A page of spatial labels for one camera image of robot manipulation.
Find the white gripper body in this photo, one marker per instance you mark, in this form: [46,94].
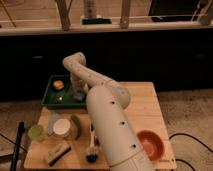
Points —
[78,85]

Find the blue grey sponge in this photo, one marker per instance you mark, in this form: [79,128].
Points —
[79,96]

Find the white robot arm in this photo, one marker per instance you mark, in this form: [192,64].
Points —
[106,102]

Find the green plastic tray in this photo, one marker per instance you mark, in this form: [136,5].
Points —
[49,98]

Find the orange fruit toy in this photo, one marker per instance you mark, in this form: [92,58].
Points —
[58,85]

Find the green cucumber toy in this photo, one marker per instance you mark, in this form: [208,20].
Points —
[75,120]

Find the grey plastic spatula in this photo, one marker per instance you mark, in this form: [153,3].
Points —
[53,118]

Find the white round bowl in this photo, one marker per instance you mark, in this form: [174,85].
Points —
[62,127]

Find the dark green box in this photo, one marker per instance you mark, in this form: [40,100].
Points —
[93,21]

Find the green plastic cup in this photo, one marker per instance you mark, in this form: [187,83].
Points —
[36,133]

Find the black pole stand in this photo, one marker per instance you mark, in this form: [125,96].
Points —
[17,146]

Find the orange plastic bowl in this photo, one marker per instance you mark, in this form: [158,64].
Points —
[152,144]

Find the black monitor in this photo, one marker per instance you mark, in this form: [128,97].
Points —
[172,10]

